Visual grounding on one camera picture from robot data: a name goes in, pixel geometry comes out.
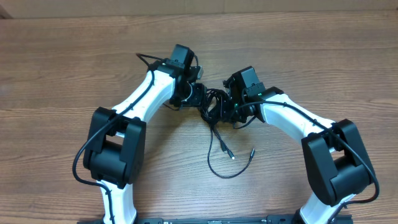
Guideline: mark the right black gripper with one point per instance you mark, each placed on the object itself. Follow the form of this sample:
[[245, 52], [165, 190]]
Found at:
[[235, 120]]

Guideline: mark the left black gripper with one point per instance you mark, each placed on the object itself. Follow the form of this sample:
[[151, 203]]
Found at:
[[198, 97]]

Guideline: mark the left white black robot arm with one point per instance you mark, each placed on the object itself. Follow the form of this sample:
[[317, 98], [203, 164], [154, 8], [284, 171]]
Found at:
[[113, 154]]

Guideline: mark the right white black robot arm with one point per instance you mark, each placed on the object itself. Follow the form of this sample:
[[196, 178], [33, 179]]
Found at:
[[338, 167]]

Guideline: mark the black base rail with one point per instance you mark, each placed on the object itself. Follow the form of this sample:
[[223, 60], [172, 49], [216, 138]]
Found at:
[[214, 220]]

